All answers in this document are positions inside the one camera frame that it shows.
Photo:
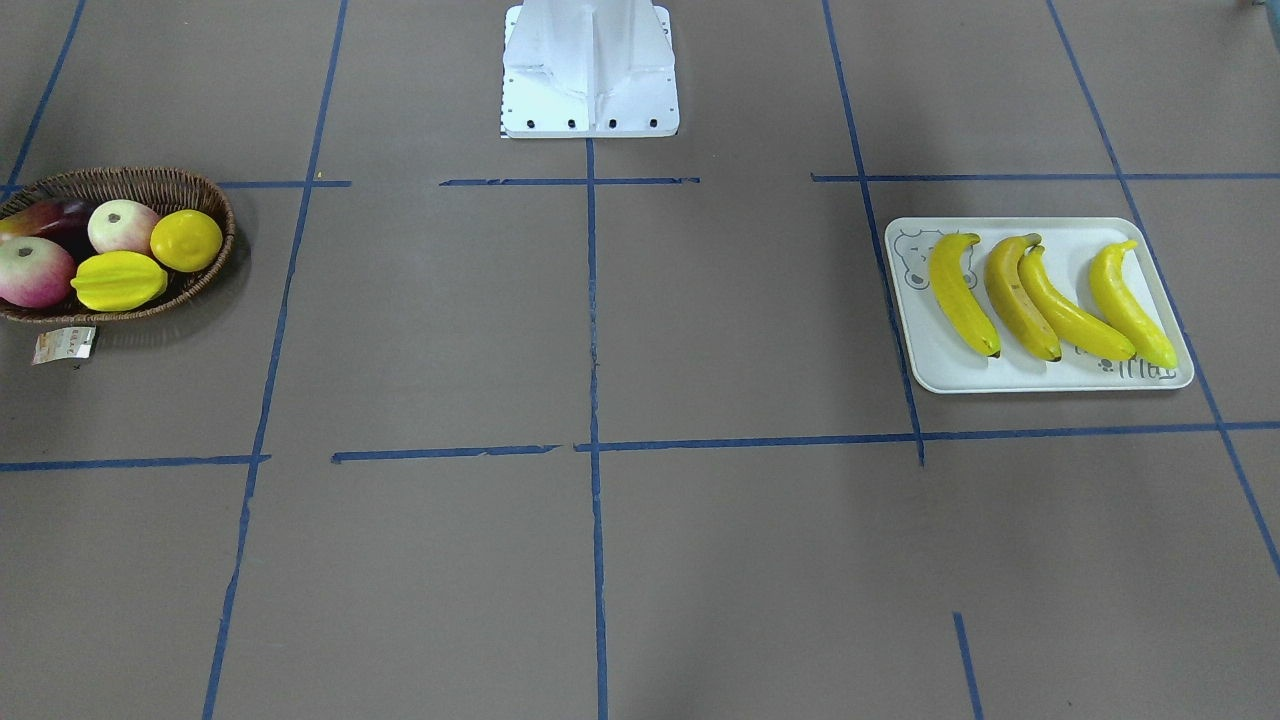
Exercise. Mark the orange red mango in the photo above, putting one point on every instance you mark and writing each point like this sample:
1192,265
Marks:
60,220

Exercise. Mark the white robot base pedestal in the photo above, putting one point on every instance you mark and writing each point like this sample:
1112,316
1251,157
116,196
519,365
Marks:
589,69

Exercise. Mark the yellow banana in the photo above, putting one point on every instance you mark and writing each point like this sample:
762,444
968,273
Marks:
1069,321
1013,304
956,298
1122,310

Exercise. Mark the pink peach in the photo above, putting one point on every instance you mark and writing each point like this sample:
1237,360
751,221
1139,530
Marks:
35,272

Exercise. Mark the brown wicker basket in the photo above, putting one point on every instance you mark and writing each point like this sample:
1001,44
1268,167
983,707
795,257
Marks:
163,189

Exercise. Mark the yellow starfruit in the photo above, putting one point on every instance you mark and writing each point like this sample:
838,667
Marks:
119,281

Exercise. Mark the pale apple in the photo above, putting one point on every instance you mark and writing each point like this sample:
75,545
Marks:
122,225

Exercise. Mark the paper basket tag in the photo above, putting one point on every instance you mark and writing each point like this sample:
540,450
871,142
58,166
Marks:
68,343

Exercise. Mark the yellow lemon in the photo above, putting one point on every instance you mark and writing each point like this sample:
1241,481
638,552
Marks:
186,241

